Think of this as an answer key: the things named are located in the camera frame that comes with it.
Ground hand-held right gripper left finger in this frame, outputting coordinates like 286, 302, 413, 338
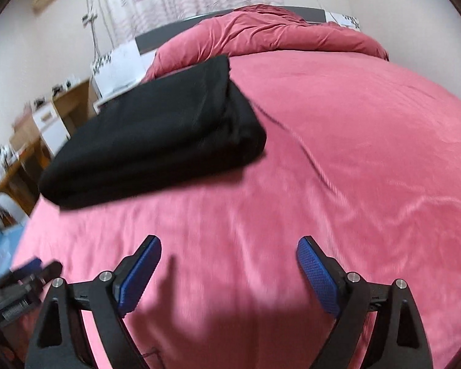
25, 234, 163, 369

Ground pink duvet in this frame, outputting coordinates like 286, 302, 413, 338
144, 4, 390, 81

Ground black pants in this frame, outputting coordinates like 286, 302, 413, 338
38, 54, 267, 211

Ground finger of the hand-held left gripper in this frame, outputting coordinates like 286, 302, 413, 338
11, 258, 64, 283

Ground white bin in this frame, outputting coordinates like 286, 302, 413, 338
0, 192, 29, 232

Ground blue floor mat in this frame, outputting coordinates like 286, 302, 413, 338
0, 223, 27, 277

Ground white drawer unit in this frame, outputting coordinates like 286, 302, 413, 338
33, 105, 70, 150

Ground brown cardboard box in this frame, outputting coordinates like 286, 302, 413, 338
12, 117, 36, 150

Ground white checkered box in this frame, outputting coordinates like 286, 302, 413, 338
90, 40, 156, 101
325, 11, 362, 31

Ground dark headboard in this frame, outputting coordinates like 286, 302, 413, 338
134, 6, 327, 56

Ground pink bed cover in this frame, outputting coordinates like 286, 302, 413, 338
10, 52, 461, 369

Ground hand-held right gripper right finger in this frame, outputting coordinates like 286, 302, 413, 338
297, 236, 434, 369

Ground wooden desk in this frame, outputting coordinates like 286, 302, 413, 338
0, 79, 97, 216

